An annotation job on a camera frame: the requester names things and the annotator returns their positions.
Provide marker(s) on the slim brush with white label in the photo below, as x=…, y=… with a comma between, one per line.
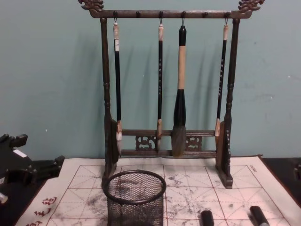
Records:
x=117, y=82

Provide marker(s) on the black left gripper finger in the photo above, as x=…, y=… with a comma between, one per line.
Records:
x=47, y=167
x=16, y=140

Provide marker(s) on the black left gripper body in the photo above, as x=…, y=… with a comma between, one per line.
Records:
x=11, y=164

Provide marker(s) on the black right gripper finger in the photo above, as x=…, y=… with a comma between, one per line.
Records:
x=297, y=171

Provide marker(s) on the black mesh pen holder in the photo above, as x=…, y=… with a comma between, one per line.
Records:
x=135, y=207

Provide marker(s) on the dark wooden brush rack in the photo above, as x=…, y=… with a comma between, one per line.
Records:
x=164, y=14

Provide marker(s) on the slim black calligraphy brush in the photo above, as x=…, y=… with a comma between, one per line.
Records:
x=160, y=82
x=221, y=82

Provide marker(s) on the white felt mat, red grid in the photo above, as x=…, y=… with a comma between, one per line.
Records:
x=211, y=188

